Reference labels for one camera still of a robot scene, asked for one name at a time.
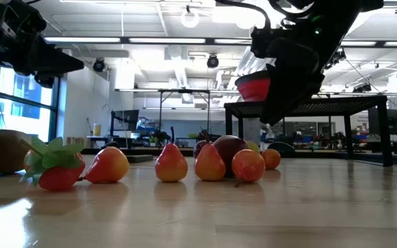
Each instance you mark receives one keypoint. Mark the dark red toy plum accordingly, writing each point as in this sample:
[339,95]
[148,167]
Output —
[197,149]

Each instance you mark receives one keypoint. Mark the small red-yellow toy pear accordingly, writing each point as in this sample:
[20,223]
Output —
[209,165]
[109,165]
[26,167]
[171,165]

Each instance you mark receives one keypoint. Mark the small toy orange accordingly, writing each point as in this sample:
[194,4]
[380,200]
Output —
[271,159]

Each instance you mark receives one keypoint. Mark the yellow toy lemon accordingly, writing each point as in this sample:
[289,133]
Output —
[253,146]

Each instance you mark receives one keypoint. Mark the large window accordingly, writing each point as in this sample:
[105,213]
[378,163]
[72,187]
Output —
[22,113]

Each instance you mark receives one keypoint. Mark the dark red toy apple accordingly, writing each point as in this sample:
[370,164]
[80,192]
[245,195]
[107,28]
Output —
[229,148]

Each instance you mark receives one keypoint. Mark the red collapsible colander grey rim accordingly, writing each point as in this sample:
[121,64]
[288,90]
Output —
[253,90]

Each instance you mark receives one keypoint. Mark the black aluminium table frame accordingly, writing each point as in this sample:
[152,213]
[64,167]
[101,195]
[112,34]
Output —
[322,154]

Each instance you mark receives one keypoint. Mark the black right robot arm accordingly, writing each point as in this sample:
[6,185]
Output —
[343,17]

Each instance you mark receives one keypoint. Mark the black ceiling spotlight cluster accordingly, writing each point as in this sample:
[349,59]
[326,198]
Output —
[362,88]
[336,56]

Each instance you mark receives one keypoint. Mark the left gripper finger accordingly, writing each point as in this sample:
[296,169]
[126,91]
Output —
[60,62]

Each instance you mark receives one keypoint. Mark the red toy strawberry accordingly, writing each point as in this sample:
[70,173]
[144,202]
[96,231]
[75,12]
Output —
[60,177]

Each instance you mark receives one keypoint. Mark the black background rig frame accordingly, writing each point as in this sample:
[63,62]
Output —
[184,91]

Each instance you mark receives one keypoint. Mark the yellow container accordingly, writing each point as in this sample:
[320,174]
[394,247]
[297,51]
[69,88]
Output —
[97,129]

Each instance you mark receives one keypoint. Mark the black perforated metal shelf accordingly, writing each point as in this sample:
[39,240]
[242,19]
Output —
[357,103]

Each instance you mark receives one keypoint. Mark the black computer monitor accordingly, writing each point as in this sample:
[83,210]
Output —
[126,118]
[396,120]

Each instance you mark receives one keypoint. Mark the black kitchen knife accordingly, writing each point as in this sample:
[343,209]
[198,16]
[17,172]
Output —
[140,158]

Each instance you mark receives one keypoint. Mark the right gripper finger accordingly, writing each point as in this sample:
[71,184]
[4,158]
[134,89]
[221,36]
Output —
[276,93]
[305,86]

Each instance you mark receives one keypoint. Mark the round orange-red toy fruit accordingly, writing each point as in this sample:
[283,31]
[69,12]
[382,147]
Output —
[248,165]

